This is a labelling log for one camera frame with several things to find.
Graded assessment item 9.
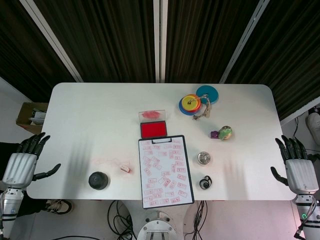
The black coiled strip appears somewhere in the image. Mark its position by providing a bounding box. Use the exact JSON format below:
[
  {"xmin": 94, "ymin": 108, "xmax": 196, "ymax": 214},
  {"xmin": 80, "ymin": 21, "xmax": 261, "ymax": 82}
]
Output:
[{"xmin": 199, "ymin": 175, "xmax": 214, "ymax": 190}]

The red wooden ring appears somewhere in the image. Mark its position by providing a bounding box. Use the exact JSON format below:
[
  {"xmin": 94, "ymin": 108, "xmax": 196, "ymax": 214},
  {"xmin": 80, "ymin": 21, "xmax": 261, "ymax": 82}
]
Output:
[{"xmin": 179, "ymin": 96, "xmax": 201, "ymax": 113}]

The beige black sneaker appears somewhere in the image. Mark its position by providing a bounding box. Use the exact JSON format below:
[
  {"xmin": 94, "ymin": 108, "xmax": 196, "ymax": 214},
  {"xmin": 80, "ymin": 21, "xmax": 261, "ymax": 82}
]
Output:
[{"xmin": 44, "ymin": 199, "xmax": 74, "ymax": 215}]

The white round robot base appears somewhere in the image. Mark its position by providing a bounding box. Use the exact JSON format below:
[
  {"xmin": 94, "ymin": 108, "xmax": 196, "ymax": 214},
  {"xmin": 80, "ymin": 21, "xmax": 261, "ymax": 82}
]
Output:
[{"xmin": 136, "ymin": 209, "xmax": 185, "ymax": 240}]

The black clipboard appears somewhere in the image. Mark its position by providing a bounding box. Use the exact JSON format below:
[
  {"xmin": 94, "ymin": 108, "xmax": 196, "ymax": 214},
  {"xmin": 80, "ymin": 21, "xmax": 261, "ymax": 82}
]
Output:
[{"xmin": 137, "ymin": 135, "xmax": 195, "ymax": 210}]

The red ink pad clear lid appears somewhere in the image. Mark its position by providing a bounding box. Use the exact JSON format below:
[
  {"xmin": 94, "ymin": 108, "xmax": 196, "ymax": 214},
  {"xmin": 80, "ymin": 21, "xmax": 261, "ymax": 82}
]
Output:
[{"xmin": 138, "ymin": 108, "xmax": 168, "ymax": 139}]

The black floor cables bundle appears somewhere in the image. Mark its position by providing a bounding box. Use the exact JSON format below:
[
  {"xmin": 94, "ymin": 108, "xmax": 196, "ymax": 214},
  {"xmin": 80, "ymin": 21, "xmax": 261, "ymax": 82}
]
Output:
[
  {"xmin": 184, "ymin": 199, "xmax": 209, "ymax": 240},
  {"xmin": 107, "ymin": 199, "xmax": 139, "ymax": 240}
]

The white shoe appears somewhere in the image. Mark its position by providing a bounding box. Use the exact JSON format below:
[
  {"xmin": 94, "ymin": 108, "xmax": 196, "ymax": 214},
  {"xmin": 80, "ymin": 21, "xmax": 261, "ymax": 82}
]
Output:
[{"xmin": 306, "ymin": 111, "xmax": 320, "ymax": 137}]

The orange wooden ring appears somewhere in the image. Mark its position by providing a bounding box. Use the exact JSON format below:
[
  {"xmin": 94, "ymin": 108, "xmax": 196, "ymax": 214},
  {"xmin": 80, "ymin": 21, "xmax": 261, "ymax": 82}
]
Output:
[{"xmin": 184, "ymin": 93, "xmax": 202, "ymax": 111}]

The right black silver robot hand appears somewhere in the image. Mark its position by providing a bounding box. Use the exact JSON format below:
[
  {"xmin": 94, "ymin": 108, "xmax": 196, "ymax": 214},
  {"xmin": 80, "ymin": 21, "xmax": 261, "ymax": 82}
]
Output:
[{"xmin": 270, "ymin": 134, "xmax": 320, "ymax": 195}]

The brown cardboard box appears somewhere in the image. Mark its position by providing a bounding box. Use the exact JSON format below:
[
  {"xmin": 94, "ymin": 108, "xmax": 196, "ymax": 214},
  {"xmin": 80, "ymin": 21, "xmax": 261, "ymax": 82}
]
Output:
[{"xmin": 15, "ymin": 101, "xmax": 49, "ymax": 135}]

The white paper with red stamps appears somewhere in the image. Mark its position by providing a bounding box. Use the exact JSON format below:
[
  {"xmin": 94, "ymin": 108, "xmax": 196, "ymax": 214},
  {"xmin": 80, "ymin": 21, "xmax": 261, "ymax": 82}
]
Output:
[{"xmin": 140, "ymin": 139, "xmax": 192, "ymax": 207}]

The teal wooden disc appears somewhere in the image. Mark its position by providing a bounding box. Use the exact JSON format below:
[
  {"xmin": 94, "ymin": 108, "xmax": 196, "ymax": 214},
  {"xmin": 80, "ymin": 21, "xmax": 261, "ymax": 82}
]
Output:
[{"xmin": 195, "ymin": 84, "xmax": 220, "ymax": 105}]

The dark pleated curtain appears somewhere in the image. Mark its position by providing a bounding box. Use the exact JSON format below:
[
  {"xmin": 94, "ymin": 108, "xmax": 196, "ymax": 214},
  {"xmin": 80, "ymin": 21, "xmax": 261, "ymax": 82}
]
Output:
[{"xmin": 0, "ymin": 0, "xmax": 320, "ymax": 121}]

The white slanted frame post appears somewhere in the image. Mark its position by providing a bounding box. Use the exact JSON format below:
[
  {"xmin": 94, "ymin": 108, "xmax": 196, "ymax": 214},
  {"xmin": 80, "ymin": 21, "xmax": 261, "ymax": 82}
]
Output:
[
  {"xmin": 219, "ymin": 0, "xmax": 271, "ymax": 84},
  {"xmin": 19, "ymin": 0, "xmax": 84, "ymax": 83}
]

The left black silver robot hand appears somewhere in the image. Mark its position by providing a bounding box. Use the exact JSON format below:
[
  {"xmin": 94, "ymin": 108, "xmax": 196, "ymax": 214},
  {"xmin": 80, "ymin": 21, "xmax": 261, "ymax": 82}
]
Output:
[{"xmin": 0, "ymin": 132, "xmax": 62, "ymax": 189}]

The white upright frame post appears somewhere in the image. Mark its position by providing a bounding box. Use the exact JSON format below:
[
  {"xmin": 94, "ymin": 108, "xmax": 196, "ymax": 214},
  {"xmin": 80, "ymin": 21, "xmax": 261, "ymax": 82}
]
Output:
[{"xmin": 153, "ymin": 0, "xmax": 169, "ymax": 83}]

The yellow wooden ring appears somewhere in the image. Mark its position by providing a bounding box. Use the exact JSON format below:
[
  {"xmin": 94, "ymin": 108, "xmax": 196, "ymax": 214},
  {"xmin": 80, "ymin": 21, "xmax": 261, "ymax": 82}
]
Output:
[{"xmin": 181, "ymin": 95, "xmax": 199, "ymax": 112}]

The braided beige rope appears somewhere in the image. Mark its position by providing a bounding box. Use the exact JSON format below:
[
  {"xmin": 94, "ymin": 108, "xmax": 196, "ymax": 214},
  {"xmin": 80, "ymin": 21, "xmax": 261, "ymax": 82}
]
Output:
[{"xmin": 191, "ymin": 93, "xmax": 212, "ymax": 121}]

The clear jar of metal clips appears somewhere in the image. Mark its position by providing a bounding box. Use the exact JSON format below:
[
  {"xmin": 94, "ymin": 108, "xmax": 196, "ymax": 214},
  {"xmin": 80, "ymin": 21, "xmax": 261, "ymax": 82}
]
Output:
[{"xmin": 197, "ymin": 151, "xmax": 212, "ymax": 166}]

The green matryoshka doll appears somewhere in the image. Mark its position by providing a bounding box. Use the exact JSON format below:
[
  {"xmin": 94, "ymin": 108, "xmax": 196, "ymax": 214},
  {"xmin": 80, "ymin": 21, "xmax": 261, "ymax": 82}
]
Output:
[{"xmin": 216, "ymin": 125, "xmax": 234, "ymax": 141}]

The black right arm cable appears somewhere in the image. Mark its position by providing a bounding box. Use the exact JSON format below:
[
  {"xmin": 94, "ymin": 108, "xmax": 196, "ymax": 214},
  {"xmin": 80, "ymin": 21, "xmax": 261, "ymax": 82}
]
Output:
[{"xmin": 294, "ymin": 199, "xmax": 318, "ymax": 239}]

